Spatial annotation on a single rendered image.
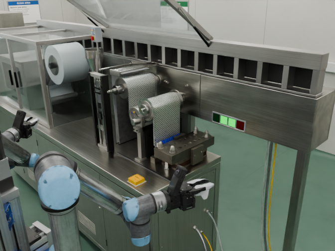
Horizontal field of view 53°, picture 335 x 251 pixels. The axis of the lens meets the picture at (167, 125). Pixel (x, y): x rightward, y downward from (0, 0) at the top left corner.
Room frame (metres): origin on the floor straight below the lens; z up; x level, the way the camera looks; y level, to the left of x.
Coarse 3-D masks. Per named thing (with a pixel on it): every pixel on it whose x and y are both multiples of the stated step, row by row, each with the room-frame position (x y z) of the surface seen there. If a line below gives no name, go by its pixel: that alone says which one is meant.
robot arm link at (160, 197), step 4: (156, 192) 1.04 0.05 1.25; (160, 192) 1.04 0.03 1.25; (156, 196) 1.02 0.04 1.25; (160, 196) 1.02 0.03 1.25; (164, 196) 1.03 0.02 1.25; (156, 200) 1.01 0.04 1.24; (160, 200) 1.01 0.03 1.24; (164, 200) 1.01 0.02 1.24; (160, 204) 1.01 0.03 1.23; (164, 204) 1.01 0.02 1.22; (160, 208) 1.00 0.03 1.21; (164, 208) 1.01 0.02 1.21
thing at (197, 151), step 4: (200, 144) 1.92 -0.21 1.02; (192, 148) 1.87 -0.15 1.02; (196, 148) 1.87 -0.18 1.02; (200, 148) 1.90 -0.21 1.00; (192, 152) 1.85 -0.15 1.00; (196, 152) 1.87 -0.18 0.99; (200, 152) 1.90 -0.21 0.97; (192, 156) 1.85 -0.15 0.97; (196, 156) 1.87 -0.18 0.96; (200, 156) 1.90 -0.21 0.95; (192, 160) 1.85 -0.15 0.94; (196, 160) 1.87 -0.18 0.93; (200, 160) 1.90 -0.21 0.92; (192, 164) 1.85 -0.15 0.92
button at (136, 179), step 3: (138, 174) 1.73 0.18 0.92; (132, 177) 1.69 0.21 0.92; (135, 177) 1.69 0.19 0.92; (138, 177) 1.69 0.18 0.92; (141, 177) 1.69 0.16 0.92; (129, 180) 1.68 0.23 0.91; (132, 180) 1.66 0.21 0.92; (135, 180) 1.66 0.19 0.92; (138, 180) 1.66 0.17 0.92; (141, 180) 1.67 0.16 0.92; (144, 180) 1.68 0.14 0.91; (132, 183) 1.66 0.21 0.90; (135, 183) 1.64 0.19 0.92; (138, 183) 1.65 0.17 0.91
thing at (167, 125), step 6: (168, 114) 2.01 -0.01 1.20; (174, 114) 2.05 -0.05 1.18; (156, 120) 1.93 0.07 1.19; (162, 120) 1.97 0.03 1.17; (168, 120) 2.01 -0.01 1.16; (174, 120) 2.05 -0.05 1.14; (156, 126) 1.93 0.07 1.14; (162, 126) 1.97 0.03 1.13; (168, 126) 2.01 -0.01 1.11; (174, 126) 2.05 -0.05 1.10; (156, 132) 1.93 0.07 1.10; (162, 132) 1.97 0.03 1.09; (168, 132) 2.01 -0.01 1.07; (174, 132) 2.05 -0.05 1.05; (156, 138) 1.93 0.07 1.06; (162, 138) 1.97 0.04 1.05
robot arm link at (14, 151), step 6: (0, 132) 1.37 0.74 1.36; (6, 138) 1.41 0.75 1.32; (6, 144) 1.40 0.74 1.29; (12, 144) 1.43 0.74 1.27; (6, 150) 1.40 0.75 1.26; (12, 150) 1.43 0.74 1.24; (18, 150) 1.46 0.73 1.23; (24, 150) 1.51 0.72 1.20; (12, 156) 1.44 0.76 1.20; (18, 156) 1.47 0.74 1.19; (24, 156) 1.50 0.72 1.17; (30, 156) 1.54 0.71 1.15; (36, 156) 1.56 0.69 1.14; (18, 162) 1.50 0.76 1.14; (24, 162) 1.51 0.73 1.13; (30, 162) 1.53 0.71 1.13
